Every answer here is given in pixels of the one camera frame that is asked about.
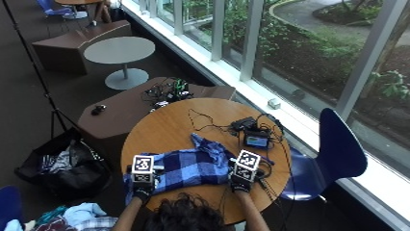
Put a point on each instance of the brown angular bench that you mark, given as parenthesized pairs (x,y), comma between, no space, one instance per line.
(119,112)
(73,45)

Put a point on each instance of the black bag with clothes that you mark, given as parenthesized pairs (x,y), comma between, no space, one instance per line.
(65,170)

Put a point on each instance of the grey round pedestal table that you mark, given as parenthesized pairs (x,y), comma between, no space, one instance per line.
(121,54)

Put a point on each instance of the round wooden table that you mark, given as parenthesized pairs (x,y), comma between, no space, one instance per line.
(82,2)

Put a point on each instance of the blue plaid cloth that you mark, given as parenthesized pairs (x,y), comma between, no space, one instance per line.
(192,166)

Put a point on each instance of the person's left hand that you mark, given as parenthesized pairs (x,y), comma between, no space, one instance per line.
(143,192)

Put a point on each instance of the pile of mixed clothes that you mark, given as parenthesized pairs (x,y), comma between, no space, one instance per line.
(73,217)

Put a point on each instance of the small black controller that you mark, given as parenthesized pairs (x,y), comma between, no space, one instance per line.
(98,109)

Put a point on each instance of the small white box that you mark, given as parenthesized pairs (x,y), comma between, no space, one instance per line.
(275,103)

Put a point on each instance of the small black screen device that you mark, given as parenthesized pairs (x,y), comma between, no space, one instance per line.
(256,140)

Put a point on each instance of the black adapter box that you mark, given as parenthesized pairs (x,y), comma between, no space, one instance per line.
(244,123)

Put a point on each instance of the person's right hand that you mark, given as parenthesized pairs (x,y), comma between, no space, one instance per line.
(240,185)

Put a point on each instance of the white marker cube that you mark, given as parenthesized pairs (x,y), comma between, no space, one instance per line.
(143,168)
(247,165)

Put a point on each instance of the dark blue chair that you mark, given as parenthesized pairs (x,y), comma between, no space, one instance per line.
(10,205)
(334,157)
(55,9)

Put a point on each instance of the black tripod stand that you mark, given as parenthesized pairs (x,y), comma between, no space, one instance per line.
(37,70)

